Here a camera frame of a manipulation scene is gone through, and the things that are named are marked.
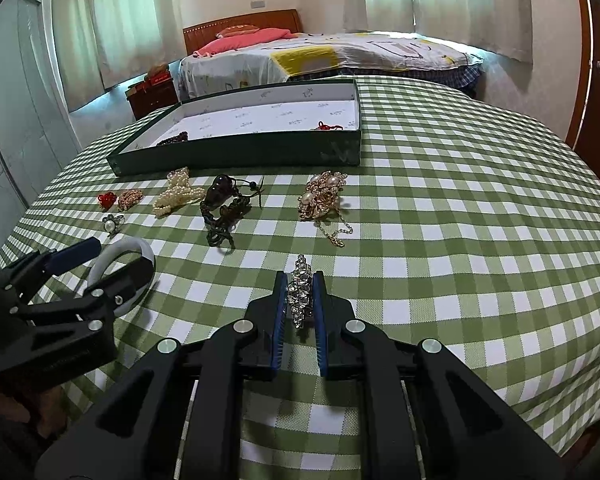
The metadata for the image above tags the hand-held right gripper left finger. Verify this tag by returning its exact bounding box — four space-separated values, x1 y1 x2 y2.
35 270 287 480

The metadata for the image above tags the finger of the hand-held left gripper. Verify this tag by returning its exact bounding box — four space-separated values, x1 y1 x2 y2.
0 257 156 397
0 237 103 312

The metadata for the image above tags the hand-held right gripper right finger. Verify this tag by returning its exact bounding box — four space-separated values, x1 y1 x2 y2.
312 271 566 480

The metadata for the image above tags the rhinestone hair clip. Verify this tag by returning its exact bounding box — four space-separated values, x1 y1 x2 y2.
286 255 315 332

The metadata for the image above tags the white bangle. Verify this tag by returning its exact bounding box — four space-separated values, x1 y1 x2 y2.
82 239 156 319

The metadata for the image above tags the pearl bead bracelet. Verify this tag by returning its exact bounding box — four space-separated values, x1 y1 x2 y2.
152 166 206 219

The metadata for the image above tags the gold pearl brooch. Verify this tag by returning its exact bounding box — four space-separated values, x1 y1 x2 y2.
297 170 354 249

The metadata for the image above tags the dark bead cord bracelet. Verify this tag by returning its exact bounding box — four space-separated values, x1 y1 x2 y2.
200 174 266 250

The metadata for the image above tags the white shallow box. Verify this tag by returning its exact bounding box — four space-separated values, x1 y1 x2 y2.
106 79 363 177

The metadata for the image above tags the white wardrobe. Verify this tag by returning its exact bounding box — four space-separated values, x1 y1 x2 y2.
0 0 82 273

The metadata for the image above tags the green checked tablecloth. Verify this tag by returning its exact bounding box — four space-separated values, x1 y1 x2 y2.
0 76 600 480

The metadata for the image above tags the dark wooden nightstand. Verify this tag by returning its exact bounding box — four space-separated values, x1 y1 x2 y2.
125 77 179 121

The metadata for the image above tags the white sheer curtain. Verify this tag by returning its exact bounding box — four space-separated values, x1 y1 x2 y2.
344 0 534 64
50 0 184 112

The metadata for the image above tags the patterned white yellow bedsheet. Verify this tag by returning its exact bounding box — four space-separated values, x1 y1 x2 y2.
177 30 483 102

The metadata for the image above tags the pink pillow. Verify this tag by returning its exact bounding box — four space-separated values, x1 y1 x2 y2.
192 28 298 59

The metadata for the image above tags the orange patterned pillow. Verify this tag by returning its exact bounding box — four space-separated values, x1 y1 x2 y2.
215 24 259 39

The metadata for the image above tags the blue plaid bed skirt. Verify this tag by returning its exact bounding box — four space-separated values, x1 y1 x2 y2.
415 57 484 99

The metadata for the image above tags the wooden headboard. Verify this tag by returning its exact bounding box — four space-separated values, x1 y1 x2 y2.
182 8 303 56

